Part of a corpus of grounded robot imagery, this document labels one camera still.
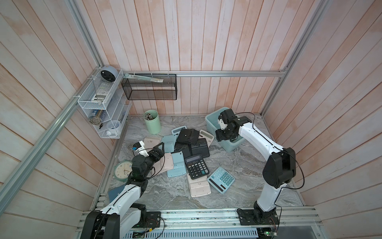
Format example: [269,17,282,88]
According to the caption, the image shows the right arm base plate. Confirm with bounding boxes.
[236,208,280,226]

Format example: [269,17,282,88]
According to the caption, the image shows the pink calculator under black one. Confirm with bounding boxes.
[187,174,211,198]

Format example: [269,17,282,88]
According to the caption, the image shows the black calculator face up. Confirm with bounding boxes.
[184,154,210,180]

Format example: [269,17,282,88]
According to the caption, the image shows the teal calculator back of pile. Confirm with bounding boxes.
[171,125,187,135]

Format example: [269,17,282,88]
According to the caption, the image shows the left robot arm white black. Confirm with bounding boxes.
[80,142,165,239]

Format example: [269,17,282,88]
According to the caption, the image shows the ruler on black basket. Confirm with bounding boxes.
[124,73,164,83]

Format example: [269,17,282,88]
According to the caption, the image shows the black calculator face down left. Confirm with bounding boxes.
[173,142,192,158]

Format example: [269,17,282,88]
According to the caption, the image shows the teal calculator tilted in pile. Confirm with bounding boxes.
[161,134,177,153]

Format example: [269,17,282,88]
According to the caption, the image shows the black calculator face down right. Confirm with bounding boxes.
[190,138,210,158]

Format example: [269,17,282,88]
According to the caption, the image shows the grey round alarm clock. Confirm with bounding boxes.
[100,66,118,82]

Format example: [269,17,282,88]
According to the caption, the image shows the pens in cup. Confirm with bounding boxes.
[144,113,154,120]

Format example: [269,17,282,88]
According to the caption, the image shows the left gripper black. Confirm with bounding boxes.
[142,142,164,177]

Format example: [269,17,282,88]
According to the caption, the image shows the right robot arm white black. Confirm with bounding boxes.
[215,109,296,223]

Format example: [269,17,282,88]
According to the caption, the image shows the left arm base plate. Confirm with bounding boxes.
[133,211,161,229]

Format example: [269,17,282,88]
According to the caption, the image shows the teal calculator face up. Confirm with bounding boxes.
[208,167,235,194]

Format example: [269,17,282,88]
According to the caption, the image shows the teal calculator face down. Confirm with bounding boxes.
[167,151,187,178]

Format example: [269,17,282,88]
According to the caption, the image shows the white mug on shelf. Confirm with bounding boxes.
[106,120,121,137]

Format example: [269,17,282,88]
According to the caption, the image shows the green round desk clock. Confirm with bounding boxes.
[113,160,132,182]

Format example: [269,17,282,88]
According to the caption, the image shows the pale pink calculator back left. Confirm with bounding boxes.
[143,136,162,149]

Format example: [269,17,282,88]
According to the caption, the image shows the black wire mesh basket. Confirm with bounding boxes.
[121,73,178,101]

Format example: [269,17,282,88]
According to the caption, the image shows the aluminium front rail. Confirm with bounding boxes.
[76,206,323,232]

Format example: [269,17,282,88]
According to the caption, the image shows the white wire mesh shelf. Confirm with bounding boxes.
[78,67,131,139]

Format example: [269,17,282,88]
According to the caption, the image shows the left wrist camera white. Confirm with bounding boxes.
[132,140,149,157]

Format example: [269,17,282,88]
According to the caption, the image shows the mint green pen cup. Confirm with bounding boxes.
[144,110,161,134]

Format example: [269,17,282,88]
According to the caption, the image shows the black calculator face down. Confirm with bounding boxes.
[173,142,192,158]
[190,138,210,158]

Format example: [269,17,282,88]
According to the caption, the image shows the black calculator top of pile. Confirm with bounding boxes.
[177,129,200,145]

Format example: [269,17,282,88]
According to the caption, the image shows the teal plastic storage box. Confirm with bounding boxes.
[205,107,245,153]

